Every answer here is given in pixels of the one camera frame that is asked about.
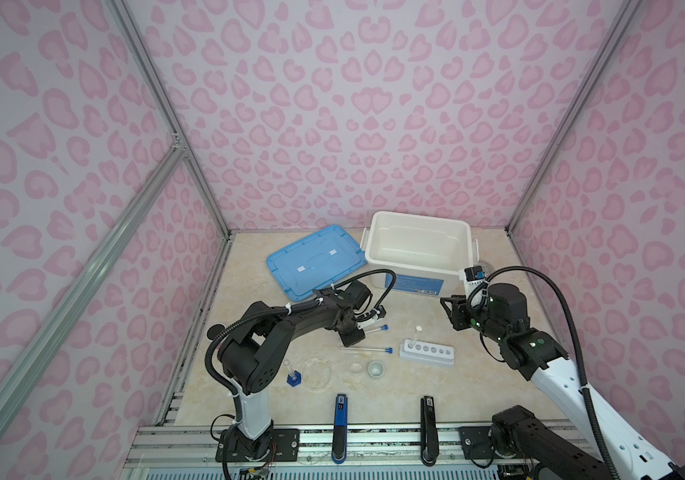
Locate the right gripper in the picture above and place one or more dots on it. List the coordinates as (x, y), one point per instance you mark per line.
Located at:
(458, 310)

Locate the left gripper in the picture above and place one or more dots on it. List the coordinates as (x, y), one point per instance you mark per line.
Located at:
(350, 340)

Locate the blue capped test tube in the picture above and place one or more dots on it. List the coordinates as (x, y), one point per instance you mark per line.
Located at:
(376, 329)
(354, 349)

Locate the cork stoppered test tube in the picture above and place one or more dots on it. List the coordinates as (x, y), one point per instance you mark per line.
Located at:
(415, 336)

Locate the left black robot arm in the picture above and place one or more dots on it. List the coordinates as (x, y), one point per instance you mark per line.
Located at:
(246, 355)

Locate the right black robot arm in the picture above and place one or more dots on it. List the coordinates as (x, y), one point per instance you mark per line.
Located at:
(499, 312)

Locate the clear watch glass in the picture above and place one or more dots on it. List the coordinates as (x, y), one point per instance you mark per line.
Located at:
(355, 366)

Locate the white test tube rack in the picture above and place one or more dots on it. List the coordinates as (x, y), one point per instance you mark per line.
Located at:
(428, 353)

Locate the clear tape roll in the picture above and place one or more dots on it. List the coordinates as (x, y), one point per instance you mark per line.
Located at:
(485, 269)

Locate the clear petri dish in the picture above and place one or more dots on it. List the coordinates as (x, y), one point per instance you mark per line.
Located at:
(317, 373)

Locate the blue plastic bin lid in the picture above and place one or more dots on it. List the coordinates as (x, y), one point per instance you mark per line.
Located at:
(315, 261)

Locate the white plastic storage bin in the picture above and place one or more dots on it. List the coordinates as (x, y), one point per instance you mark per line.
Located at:
(427, 254)

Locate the blue stapler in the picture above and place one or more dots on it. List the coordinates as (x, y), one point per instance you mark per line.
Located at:
(339, 432)

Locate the black stapler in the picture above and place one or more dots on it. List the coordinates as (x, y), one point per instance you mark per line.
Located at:
(429, 443)

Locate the pink jar black lid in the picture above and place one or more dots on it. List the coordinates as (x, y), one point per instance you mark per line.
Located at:
(214, 331)

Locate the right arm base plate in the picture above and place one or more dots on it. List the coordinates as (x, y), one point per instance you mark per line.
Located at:
(486, 444)

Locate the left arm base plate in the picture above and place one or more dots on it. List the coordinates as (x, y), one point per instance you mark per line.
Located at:
(275, 444)

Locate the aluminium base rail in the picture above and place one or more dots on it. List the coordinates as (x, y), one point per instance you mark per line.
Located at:
(373, 451)

